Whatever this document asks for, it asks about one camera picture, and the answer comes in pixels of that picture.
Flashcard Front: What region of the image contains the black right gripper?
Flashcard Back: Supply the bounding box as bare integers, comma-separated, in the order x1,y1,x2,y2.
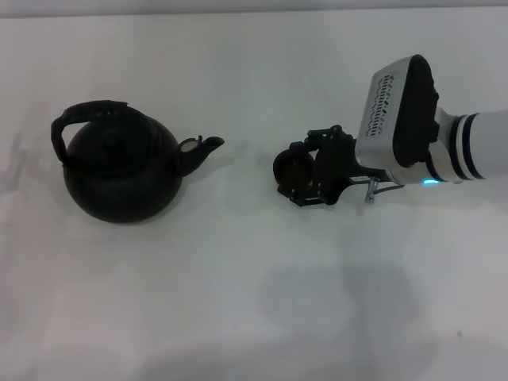
276,124,393,209

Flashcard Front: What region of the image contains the small black teacup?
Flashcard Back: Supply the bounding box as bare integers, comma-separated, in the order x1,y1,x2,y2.
272,148,317,194

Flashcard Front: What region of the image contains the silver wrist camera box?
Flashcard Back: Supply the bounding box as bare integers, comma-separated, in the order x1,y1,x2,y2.
354,55,441,170

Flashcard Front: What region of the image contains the grey cable with silver plug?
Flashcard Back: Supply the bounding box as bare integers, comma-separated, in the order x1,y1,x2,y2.
364,177,402,205

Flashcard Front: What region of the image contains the black round teapot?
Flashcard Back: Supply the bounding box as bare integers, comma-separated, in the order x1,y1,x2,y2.
50,99,225,224

